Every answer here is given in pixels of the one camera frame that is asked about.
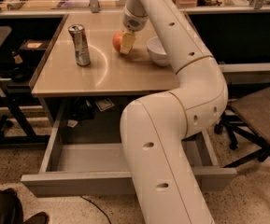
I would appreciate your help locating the office chair right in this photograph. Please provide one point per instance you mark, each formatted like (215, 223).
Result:
(251, 120)

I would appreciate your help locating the dark bag on floor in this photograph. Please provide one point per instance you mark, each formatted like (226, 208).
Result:
(11, 210)

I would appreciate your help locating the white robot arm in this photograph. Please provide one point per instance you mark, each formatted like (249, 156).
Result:
(153, 126)

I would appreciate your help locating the silver drink can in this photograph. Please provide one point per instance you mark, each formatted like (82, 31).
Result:
(82, 54)

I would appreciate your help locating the open grey drawer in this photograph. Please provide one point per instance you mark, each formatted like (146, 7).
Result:
(88, 160)

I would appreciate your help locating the red apple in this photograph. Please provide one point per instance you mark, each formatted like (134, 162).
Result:
(117, 41)

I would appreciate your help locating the white bowl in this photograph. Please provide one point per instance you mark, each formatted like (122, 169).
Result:
(157, 52)

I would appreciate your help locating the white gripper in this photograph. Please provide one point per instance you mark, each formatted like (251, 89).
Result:
(134, 22)

